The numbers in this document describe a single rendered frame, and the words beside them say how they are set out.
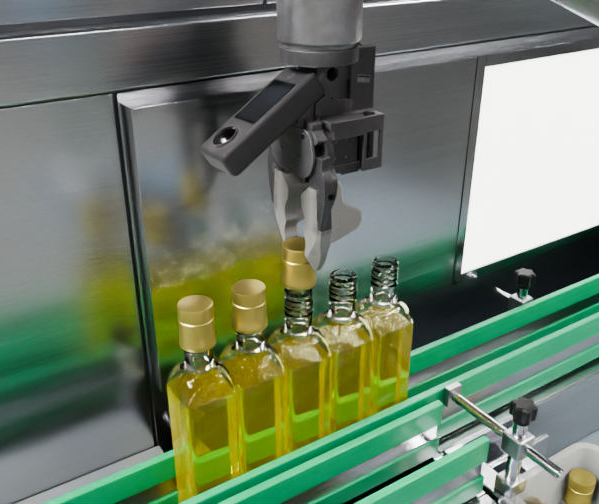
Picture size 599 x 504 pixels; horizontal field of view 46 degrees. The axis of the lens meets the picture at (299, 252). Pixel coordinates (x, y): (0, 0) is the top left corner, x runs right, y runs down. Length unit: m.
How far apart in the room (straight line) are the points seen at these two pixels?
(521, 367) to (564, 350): 0.10
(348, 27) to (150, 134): 0.23
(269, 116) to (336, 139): 0.07
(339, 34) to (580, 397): 0.71
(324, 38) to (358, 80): 0.07
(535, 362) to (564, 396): 0.09
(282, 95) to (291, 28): 0.06
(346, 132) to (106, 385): 0.42
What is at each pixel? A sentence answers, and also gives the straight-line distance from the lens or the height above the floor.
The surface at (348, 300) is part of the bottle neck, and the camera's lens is 0.75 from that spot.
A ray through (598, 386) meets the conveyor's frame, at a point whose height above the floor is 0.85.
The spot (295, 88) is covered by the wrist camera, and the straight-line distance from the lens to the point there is 0.62.
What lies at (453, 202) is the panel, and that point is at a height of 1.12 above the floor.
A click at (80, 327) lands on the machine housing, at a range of 0.81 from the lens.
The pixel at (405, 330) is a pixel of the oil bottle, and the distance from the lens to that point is 0.81.
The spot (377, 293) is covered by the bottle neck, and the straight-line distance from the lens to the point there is 0.79.
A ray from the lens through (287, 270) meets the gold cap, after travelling 0.69.
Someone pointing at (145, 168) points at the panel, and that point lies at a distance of 0.73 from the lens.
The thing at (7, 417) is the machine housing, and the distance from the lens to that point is 0.84.
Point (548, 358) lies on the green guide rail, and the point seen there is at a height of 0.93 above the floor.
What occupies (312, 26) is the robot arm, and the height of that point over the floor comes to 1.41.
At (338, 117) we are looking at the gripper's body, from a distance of 0.65.
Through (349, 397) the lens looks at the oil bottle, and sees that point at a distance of 0.80.
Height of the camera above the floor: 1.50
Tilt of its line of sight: 27 degrees down
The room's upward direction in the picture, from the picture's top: straight up
